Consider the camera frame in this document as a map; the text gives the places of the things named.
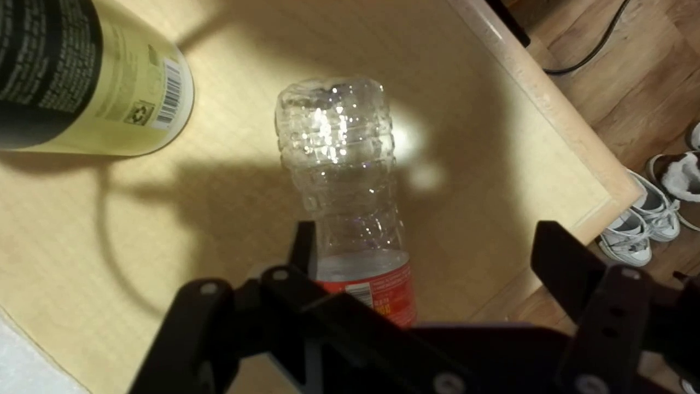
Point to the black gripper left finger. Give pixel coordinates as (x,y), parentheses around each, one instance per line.
(219,319)

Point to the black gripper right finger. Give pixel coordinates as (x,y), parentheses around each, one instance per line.
(604,319)

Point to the clear plastic bottle red label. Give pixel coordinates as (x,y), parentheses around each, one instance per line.
(342,181)

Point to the white grey sneaker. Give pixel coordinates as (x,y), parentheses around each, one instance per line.
(680,172)
(657,209)
(625,242)

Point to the white sheet under board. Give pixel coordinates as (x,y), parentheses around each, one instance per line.
(25,363)

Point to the yellow canister with white lid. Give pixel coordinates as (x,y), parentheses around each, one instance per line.
(79,78)

